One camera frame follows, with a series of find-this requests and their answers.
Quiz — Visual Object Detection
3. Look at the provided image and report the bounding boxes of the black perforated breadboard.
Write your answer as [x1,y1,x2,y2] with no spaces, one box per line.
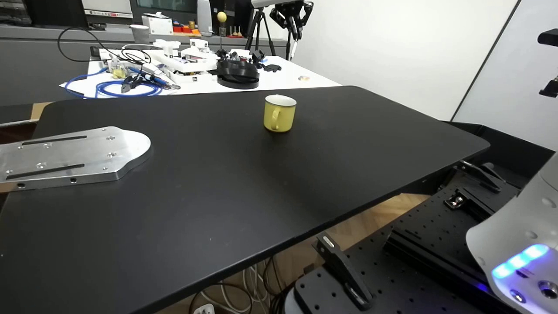
[282,160,525,314]

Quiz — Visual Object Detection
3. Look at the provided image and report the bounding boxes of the blue coiled cable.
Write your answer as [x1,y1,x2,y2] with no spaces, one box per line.
[61,64,169,99]

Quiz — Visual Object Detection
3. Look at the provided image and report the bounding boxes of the black angled bracket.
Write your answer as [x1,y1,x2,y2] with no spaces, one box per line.
[314,232,375,310]

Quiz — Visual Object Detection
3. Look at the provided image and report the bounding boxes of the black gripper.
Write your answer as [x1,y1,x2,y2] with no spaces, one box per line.
[268,0,315,31]

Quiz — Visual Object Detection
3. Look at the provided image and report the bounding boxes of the black camera tripod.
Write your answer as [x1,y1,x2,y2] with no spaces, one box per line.
[244,7,298,61]

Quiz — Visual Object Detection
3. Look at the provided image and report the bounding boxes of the black rounded bag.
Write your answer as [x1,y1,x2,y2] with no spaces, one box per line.
[214,52,261,91]

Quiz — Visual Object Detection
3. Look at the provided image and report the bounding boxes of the white electronics pile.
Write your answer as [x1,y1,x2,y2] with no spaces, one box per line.
[151,37,221,77]

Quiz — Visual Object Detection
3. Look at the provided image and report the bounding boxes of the small white box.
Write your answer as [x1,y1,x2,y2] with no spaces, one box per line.
[141,12,174,38]

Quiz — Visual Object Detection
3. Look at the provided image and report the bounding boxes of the thin black cable loop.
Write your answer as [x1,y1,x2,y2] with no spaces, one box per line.
[55,24,113,63]

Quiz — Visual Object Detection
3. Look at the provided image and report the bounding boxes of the white robot base blue lights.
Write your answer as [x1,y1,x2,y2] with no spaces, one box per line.
[464,152,558,314]

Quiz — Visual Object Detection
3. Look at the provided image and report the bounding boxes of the white background table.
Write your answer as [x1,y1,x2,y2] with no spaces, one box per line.
[59,47,341,101]

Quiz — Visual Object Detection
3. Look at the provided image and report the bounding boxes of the tangled cables under table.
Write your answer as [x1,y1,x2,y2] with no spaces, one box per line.
[188,255,289,314]

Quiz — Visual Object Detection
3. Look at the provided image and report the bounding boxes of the black rail block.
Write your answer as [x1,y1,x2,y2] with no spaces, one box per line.
[383,223,491,293]

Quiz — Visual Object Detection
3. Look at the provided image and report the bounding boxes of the dark office chair back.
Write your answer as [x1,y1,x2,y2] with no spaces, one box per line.
[21,0,90,31]

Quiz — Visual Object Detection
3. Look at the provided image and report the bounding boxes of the computer monitor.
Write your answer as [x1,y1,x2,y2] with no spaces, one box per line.
[129,0,200,26]

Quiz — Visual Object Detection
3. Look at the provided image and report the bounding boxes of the silver metal mounting plate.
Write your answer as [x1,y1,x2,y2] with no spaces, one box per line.
[0,124,153,192]

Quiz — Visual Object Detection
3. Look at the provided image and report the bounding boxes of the yellow enamel mug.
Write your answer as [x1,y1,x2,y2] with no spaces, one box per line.
[261,92,298,136]

